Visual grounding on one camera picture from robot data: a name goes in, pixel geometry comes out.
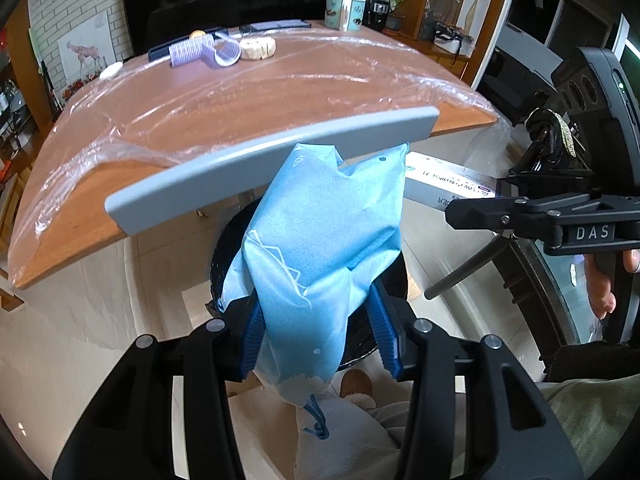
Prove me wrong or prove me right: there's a purple hair roller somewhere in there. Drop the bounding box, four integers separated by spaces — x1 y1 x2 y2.
169 35 210 68
212 39 242 68

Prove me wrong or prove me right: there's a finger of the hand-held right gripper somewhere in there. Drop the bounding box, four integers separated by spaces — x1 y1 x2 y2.
497 167 598 196
444 191 640 257

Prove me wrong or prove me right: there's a butterfly print box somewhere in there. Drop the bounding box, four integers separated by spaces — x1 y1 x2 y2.
326 0 369 31

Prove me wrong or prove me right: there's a grey curved plastic bar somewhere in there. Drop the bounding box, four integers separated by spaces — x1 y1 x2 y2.
104 106 441 236

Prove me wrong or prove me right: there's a black coffee machine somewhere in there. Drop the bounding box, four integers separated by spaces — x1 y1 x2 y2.
366 0 392 28

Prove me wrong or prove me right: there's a clear plastic sheet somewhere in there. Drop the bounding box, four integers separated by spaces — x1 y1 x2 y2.
7 25 506 281

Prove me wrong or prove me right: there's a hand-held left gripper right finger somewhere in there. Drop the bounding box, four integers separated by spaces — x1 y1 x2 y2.
367 282 586 480

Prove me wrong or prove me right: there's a black trash bin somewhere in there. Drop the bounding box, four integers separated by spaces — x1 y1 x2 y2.
205 205 411 371

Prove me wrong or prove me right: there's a small green potted plant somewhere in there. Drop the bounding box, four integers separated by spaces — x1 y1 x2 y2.
382 0 415 31

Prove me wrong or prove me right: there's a white cardboard box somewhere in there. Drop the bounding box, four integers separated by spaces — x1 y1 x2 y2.
404 152 503 211

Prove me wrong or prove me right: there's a blue-cased tablet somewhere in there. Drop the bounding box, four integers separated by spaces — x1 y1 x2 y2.
147 25 231 59

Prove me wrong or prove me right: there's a giraffe picture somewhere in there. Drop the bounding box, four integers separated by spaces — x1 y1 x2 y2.
57 11 118 86

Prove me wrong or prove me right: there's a light blue packet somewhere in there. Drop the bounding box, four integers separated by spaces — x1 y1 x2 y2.
220 142 411 408

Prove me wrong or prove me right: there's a person's green garment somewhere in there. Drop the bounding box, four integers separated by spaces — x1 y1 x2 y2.
542 375 640 480

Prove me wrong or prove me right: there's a beige fuzzy slipper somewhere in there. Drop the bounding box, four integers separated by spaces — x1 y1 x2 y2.
339 370 377 406

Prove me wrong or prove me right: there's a person's white trouser leg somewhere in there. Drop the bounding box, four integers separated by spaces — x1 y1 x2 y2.
294 392 416 480

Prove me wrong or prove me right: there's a framed flower panel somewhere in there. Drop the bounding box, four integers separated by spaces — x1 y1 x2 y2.
60 72 101 102

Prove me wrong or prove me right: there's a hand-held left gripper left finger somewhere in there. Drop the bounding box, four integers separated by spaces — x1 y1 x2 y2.
52 305 266 480

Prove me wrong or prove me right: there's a black smartphone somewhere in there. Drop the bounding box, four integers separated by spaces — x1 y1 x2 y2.
239 20 312 34

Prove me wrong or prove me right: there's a black tripod leg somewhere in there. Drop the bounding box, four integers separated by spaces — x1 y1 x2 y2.
424 237 516 301

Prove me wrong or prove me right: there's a black bag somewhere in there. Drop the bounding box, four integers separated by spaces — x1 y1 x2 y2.
432 20 475 56

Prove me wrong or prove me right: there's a person's right hand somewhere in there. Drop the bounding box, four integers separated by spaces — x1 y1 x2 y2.
584 249 640 320

